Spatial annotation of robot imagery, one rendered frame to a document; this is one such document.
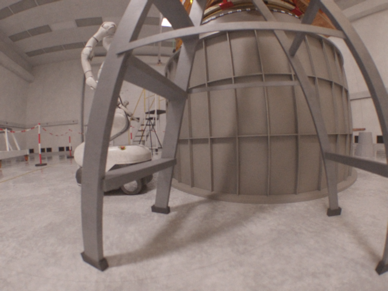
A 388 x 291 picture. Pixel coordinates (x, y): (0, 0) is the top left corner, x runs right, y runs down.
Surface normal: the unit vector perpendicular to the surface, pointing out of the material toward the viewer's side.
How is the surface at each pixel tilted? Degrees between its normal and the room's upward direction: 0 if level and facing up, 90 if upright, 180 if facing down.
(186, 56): 93
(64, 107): 90
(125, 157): 90
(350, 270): 0
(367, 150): 83
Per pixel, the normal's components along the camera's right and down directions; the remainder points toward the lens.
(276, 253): -0.04, -1.00
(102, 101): -0.29, 0.00
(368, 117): -0.94, 0.05
